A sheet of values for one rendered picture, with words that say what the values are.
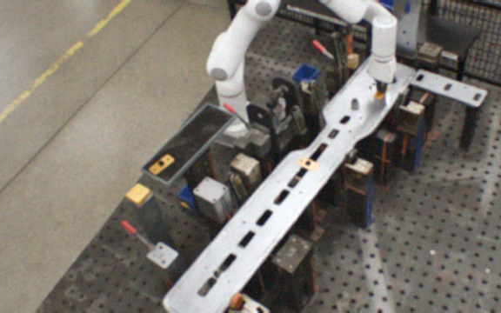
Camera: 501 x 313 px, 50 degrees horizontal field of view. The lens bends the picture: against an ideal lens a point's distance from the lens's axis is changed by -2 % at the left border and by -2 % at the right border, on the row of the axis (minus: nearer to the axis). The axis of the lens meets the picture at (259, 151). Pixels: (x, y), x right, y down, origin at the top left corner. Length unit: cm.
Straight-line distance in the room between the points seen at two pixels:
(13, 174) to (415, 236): 269
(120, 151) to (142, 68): 86
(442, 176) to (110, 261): 140
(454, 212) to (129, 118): 241
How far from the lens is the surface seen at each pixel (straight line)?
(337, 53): 221
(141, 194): 180
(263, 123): 198
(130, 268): 222
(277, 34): 308
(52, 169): 378
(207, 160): 197
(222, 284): 173
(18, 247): 348
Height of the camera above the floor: 250
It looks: 48 degrees down
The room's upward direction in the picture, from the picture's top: 11 degrees counter-clockwise
